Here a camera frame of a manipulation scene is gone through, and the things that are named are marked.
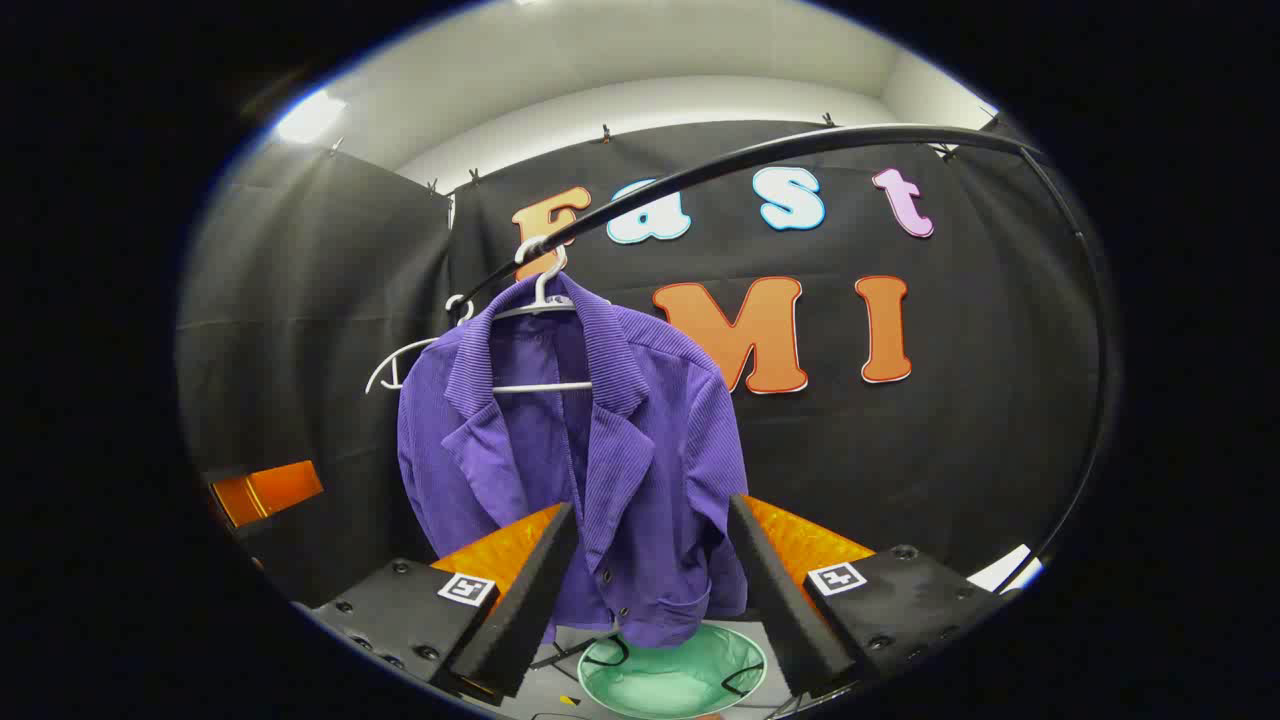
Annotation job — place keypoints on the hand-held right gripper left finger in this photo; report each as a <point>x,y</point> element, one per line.
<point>520,600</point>

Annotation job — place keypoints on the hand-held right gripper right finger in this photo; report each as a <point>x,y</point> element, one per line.
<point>780,600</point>

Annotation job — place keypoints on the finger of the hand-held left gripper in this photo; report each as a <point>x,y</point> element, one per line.
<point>270,492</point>

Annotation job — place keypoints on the green laundry hamper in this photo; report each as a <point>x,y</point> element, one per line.
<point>670,685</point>

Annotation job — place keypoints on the white plastic hanger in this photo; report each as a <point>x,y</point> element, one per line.
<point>398,353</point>
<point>540,387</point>

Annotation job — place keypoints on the black clothes rack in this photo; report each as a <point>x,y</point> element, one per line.
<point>900,130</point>

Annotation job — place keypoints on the black backdrop cloth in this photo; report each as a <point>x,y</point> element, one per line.
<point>900,450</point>

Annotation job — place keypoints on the ceiling light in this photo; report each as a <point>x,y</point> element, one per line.
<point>308,118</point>

